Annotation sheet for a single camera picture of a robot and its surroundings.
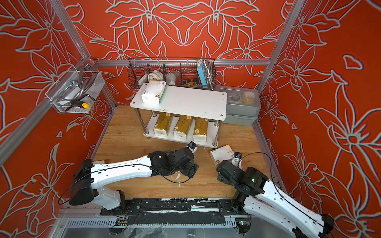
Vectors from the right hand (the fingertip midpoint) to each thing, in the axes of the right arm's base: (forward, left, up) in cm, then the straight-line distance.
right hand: (224, 176), depth 72 cm
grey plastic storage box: (+43, -17, +7) cm, 47 cm away
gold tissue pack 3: (+27, +11, +2) cm, 29 cm away
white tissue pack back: (+16, -1, -9) cm, 18 cm away
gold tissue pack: (+28, +36, +2) cm, 46 cm away
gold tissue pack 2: (+30, +22, +1) cm, 38 cm away
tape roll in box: (+48, -20, +10) cm, 53 cm away
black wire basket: (+62, +20, +20) cm, 68 cm away
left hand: (+6, +16, +3) cm, 17 cm away
